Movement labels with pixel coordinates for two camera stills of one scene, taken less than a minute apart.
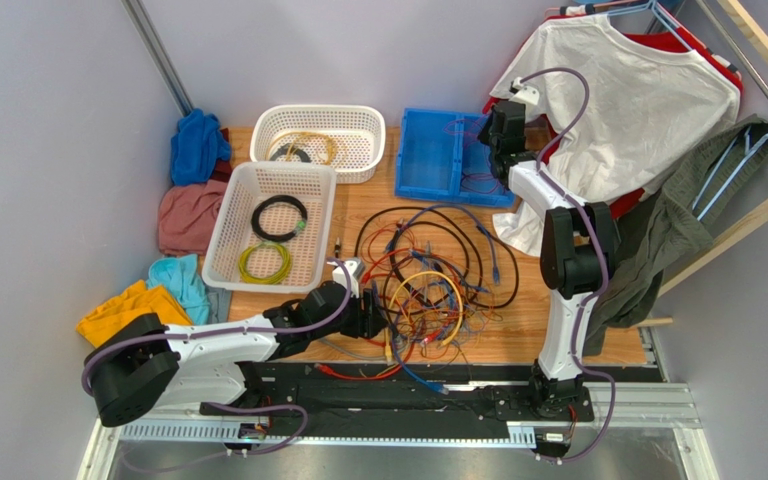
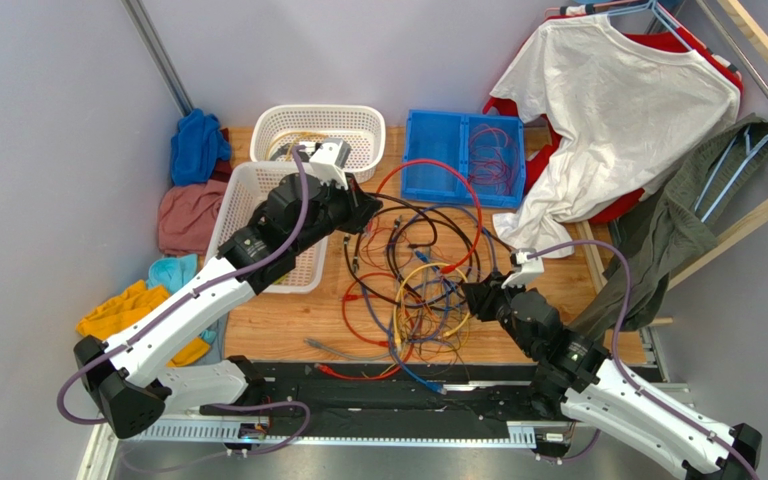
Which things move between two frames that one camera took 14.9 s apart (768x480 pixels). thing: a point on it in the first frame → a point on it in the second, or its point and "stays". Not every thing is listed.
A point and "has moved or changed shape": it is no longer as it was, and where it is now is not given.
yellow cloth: (156, 300) stays
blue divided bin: (441, 158) stays
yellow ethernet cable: (388, 354) has moved or changed shape
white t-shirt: (620, 105) stays
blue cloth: (197, 145) stays
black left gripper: (368, 322) → (360, 207)
